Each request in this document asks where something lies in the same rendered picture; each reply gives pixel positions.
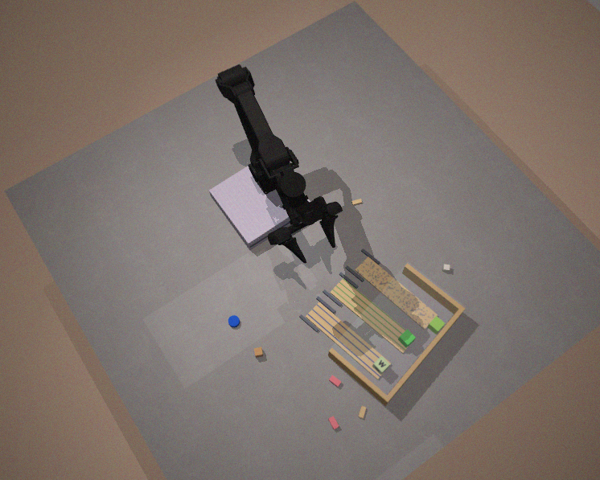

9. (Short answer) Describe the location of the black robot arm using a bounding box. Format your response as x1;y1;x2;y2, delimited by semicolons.
216;64;327;225

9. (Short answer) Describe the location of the blue round disc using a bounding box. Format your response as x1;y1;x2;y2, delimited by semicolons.
228;315;240;327

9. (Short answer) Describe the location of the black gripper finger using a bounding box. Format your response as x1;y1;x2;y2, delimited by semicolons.
320;215;338;248
278;237;306;263

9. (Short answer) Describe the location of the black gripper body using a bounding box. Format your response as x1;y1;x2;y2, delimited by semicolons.
268;192;343;245

